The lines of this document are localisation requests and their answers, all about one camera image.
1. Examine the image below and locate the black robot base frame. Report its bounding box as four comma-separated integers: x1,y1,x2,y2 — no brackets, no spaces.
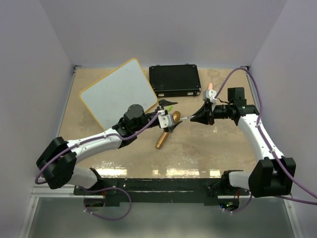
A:
74,178,249,207

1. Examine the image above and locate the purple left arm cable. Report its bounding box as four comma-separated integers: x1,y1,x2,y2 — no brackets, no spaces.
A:
35,110,165,184

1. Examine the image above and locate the yellow framed whiteboard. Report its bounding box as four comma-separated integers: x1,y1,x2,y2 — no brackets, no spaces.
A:
79,58,158,130

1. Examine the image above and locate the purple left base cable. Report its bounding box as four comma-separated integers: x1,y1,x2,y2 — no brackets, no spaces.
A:
83,186,134,221

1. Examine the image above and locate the gold microphone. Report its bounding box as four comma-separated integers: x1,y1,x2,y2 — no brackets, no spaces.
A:
155,111,181,149

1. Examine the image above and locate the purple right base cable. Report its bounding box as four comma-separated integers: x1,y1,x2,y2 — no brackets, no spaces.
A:
221,185,253,214

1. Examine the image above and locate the black hard case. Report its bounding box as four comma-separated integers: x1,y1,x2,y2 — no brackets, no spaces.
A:
149,64,202,98

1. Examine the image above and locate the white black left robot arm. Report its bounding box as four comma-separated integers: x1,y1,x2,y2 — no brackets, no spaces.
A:
35,99,178,194

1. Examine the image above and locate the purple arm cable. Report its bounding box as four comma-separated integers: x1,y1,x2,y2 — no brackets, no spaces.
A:
214,67,317,205
35,110,165,184

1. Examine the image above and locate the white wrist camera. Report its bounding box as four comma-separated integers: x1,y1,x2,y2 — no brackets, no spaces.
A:
203,89,217,104
158,114,174,129

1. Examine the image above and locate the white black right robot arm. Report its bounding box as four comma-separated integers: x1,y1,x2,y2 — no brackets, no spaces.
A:
190,85,296,198

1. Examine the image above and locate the white green whiteboard marker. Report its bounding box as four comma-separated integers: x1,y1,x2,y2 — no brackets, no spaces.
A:
179,116,192,121

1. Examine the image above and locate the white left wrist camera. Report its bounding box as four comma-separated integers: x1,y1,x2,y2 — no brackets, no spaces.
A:
158,114,174,129

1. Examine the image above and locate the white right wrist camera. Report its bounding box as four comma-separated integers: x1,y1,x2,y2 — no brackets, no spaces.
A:
203,89,217,104

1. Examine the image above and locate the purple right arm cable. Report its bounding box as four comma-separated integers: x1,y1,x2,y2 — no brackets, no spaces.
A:
214,67,317,205

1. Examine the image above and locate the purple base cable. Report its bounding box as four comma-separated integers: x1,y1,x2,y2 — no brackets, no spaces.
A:
83,186,134,221
221,185,253,214

